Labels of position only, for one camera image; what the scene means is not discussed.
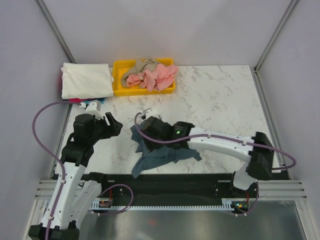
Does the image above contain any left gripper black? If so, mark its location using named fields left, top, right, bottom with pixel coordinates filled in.
left=88, top=111, right=122, bottom=144

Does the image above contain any blue-grey t-shirt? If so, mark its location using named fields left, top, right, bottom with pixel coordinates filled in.
left=130, top=125, right=202, bottom=179

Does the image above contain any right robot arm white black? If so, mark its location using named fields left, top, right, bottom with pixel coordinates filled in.
left=141, top=116, right=274, bottom=197

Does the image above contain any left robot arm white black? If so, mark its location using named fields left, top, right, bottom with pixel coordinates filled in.
left=28, top=112, right=123, bottom=240

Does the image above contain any folded light blue t-shirt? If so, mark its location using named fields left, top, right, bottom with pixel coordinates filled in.
left=84, top=97, right=106, bottom=104

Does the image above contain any folded red t-shirt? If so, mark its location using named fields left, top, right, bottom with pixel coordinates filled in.
left=67, top=98, right=86, bottom=104

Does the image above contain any pink t-shirt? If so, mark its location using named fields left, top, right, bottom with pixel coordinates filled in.
left=124, top=63, right=179, bottom=92

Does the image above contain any folded white t-shirt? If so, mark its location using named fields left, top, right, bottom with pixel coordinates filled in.
left=61, top=62, right=114, bottom=100

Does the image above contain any yellow plastic bin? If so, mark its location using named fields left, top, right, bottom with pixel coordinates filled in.
left=112, top=59, right=176, bottom=97

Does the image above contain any beige t-shirt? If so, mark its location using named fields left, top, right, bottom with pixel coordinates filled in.
left=121, top=58, right=160, bottom=88

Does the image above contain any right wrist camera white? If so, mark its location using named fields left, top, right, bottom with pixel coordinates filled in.
left=141, top=108, right=161, bottom=120

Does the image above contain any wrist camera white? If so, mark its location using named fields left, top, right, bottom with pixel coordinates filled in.
left=84, top=100, right=103, bottom=120
left=141, top=108, right=161, bottom=120

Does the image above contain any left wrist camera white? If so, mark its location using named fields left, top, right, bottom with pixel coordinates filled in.
left=84, top=100, right=103, bottom=120

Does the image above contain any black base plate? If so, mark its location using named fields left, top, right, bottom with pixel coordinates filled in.
left=82, top=172, right=257, bottom=207

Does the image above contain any white slotted cable duct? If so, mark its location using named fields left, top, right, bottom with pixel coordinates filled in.
left=89, top=199, right=235, bottom=211

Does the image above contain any aluminium frame rail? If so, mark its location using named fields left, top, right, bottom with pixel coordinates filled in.
left=34, top=180, right=307, bottom=201

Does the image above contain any left aluminium post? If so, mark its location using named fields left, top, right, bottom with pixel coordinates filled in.
left=34, top=0, right=76, bottom=64

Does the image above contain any aluminium post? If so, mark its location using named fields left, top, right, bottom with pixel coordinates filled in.
left=253, top=0, right=300, bottom=75
left=34, top=0, right=76, bottom=64

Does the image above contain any right aluminium post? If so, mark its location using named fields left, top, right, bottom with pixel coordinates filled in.
left=253, top=0, right=300, bottom=75

